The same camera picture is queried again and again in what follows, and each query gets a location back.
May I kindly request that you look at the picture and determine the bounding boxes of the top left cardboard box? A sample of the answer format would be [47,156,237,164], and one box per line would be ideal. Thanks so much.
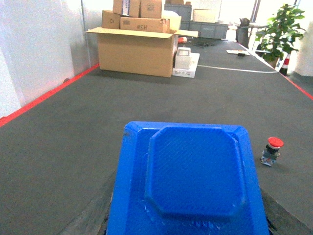
[113,0,140,18]

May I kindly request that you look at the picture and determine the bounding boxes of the green potted plant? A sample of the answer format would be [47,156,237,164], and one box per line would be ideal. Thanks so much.
[255,4,305,68]

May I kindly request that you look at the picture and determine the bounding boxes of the grey storage crates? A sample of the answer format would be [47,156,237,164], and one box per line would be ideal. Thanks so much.
[164,3,229,40]

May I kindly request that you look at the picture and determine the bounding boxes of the cardboard box marked H3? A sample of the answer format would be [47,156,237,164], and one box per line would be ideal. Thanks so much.
[120,17,171,33]

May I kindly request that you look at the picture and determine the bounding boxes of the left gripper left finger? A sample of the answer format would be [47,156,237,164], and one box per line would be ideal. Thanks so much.
[60,171,116,235]

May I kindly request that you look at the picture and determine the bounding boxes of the red white traffic cone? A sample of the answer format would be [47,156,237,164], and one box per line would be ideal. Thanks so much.
[279,53,291,76]

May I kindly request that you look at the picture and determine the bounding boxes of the blue block part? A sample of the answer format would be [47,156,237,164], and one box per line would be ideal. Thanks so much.
[106,121,269,235]

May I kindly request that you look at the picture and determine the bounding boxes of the red push button switch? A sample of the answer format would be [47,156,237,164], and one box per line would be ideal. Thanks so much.
[260,137,284,167]

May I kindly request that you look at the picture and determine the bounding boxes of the white board with black item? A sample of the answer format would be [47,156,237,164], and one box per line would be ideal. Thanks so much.
[226,49,250,57]

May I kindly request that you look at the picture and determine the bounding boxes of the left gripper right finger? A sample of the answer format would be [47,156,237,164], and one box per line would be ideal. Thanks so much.
[261,188,313,235]

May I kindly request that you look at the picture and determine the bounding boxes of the white flat box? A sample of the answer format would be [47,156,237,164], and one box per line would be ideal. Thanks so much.
[172,52,201,79]

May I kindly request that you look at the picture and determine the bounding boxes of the top right cardboard box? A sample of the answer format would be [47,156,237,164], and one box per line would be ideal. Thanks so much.
[140,0,162,19]

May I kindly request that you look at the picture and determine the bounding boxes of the large cardboard box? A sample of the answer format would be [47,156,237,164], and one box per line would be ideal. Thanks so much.
[86,27,199,77]

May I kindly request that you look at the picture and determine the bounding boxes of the white small box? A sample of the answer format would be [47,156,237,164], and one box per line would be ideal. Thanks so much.
[175,47,191,70]

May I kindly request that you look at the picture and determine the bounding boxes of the small cardboard box left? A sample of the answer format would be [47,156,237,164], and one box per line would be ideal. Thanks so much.
[101,10,121,29]

